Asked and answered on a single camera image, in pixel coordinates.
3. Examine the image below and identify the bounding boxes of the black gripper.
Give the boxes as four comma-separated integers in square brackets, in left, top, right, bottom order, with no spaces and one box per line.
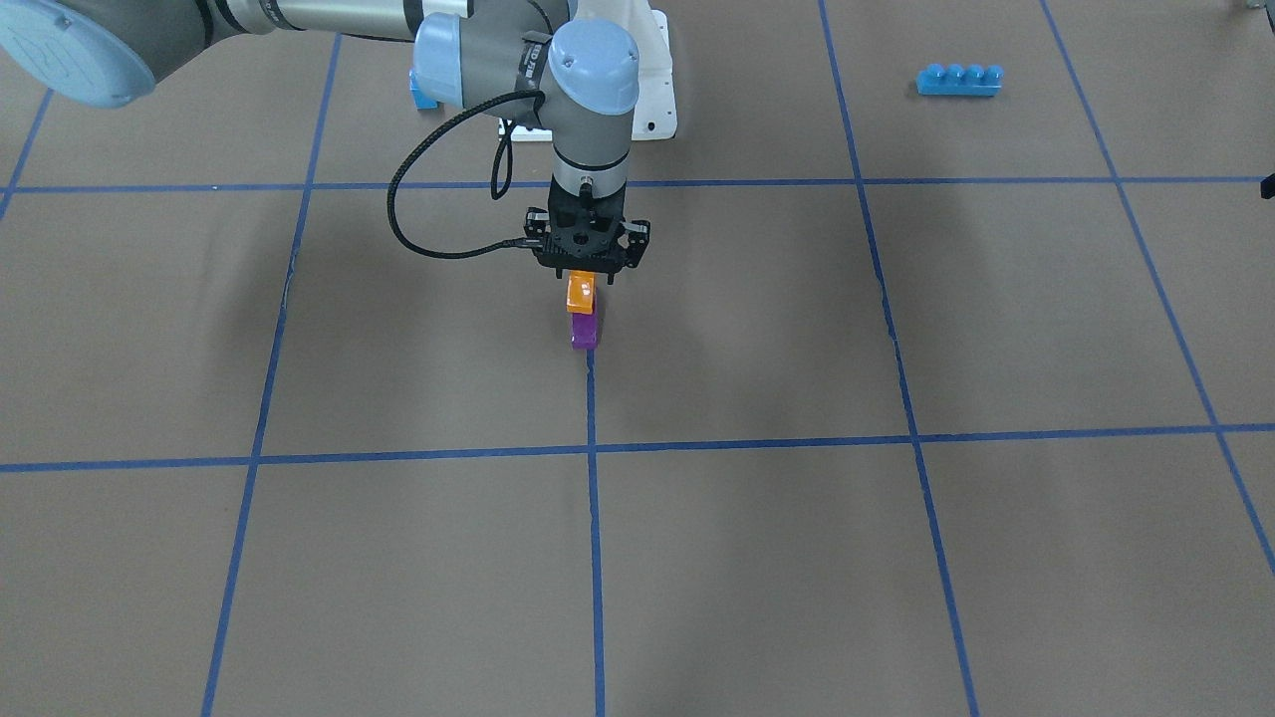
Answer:
[524,180,652,286]

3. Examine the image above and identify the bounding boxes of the orange trapezoid block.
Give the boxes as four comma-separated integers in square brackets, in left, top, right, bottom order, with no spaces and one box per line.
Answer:
[566,270,598,316]

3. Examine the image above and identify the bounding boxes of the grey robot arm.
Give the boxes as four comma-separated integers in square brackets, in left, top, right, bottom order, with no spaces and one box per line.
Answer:
[1,1,650,279]

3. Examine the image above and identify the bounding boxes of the purple trapezoid block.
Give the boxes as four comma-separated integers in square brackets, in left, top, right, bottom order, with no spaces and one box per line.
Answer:
[570,313,601,353]

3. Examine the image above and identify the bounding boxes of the small blue block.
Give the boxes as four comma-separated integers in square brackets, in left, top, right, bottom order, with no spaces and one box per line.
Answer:
[408,70,439,111]

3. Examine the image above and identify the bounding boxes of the blue four-stud brick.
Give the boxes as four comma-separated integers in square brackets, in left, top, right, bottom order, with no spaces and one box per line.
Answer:
[914,63,1005,97]

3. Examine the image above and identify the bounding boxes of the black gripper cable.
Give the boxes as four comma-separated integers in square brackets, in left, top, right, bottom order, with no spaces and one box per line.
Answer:
[386,91,547,262]

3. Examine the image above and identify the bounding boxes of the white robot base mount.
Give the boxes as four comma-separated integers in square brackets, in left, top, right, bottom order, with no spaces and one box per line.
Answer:
[515,1,677,142]

